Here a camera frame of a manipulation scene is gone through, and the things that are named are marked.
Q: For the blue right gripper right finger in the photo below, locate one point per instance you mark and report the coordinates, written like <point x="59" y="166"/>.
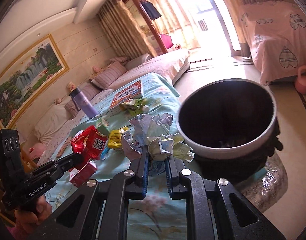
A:
<point x="168" y="174"/>

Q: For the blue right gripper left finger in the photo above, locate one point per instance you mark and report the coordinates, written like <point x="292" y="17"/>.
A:
<point x="145" y="170"/>

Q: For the white blue paper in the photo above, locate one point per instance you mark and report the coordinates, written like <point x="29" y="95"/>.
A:
<point x="154" y="132"/>

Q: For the red snack wrapper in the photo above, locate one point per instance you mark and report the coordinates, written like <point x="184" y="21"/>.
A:
<point x="90" y="143"/>

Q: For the green milk carton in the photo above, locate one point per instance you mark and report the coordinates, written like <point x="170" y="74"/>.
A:
<point x="102" y="126"/>

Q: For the white round trash bin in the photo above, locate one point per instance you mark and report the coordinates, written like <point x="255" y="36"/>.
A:
<point x="232" y="127"/>

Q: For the person's left hand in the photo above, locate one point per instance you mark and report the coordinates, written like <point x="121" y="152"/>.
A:
<point x="31" y="220"/>

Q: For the light blue floral tablecloth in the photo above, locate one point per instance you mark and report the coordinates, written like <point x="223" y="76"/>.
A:
<point x="157" y="216"/>

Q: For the yellow snack bag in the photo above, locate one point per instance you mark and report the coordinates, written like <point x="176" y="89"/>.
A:
<point x="114" y="140"/>

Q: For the small white bottle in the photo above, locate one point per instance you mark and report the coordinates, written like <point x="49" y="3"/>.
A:
<point x="145" y="109"/>

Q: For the green snack wrapper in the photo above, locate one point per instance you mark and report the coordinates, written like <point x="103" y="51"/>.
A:
<point x="133" y="107"/>

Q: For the wooden ruler stick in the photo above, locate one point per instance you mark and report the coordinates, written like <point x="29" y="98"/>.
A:
<point x="64" y="146"/>

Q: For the red white cardboard box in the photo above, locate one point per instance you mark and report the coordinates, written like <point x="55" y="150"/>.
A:
<point x="78" y="177"/>

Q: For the red white picture book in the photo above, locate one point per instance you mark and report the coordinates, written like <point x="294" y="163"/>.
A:
<point x="133" y="91"/>

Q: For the striped pink pillow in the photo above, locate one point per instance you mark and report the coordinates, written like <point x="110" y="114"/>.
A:
<point x="110" y="74"/>

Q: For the purple thermos bottle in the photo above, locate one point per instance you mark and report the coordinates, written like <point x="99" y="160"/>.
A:
<point x="83" y="103"/>

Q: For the pink covered sofa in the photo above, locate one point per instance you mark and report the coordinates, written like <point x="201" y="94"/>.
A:
<point x="171" y="66"/>

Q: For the framed landscape painting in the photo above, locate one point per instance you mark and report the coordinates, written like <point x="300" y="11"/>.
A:
<point x="27" y="77"/>

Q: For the beige curtain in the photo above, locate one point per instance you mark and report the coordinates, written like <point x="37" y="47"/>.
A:
<point x="123" y="31"/>

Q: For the pink kettlebell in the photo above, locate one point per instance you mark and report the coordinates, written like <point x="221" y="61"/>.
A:
<point x="300" y="81"/>

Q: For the pink heart-print covered furniture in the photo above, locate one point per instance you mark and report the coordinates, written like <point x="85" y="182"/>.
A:
<point x="276" y="34"/>

